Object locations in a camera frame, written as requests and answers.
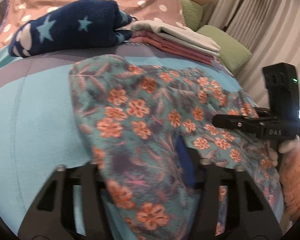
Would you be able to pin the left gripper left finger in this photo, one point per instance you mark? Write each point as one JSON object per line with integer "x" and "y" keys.
{"x": 51, "y": 214}

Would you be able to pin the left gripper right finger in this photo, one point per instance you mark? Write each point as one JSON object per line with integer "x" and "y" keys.
{"x": 248, "y": 214}

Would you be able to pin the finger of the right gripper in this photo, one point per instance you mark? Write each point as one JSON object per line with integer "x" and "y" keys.
{"x": 243, "y": 123}

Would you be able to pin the teal floral garment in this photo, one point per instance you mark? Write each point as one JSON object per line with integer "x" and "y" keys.
{"x": 132, "y": 115}

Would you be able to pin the white gloved right hand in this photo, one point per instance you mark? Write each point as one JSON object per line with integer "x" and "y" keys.
{"x": 287, "y": 149}

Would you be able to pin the green pillow near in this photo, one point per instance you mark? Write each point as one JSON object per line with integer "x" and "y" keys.
{"x": 233, "y": 55}

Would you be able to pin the green pillow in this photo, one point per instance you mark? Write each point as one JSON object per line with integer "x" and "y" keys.
{"x": 233, "y": 55}
{"x": 192, "y": 14}

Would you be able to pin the orange quilted sleeve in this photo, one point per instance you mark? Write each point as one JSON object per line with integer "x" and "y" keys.
{"x": 290, "y": 180}

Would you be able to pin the grey pleated curtain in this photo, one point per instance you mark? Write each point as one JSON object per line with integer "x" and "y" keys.
{"x": 270, "y": 29}

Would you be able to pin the blue and grey bedspread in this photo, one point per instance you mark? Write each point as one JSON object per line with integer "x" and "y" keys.
{"x": 37, "y": 128}

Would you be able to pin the folded white garment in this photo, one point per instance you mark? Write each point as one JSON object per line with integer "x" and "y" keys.
{"x": 181, "y": 35}

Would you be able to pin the green pillow far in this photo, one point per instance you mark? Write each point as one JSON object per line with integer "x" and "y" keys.
{"x": 192, "y": 14}

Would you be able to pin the folded pink garment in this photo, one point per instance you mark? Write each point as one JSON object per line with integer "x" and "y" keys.
{"x": 148, "y": 37}

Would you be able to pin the navy star fleece garment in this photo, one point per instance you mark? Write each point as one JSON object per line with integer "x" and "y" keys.
{"x": 78, "y": 25}

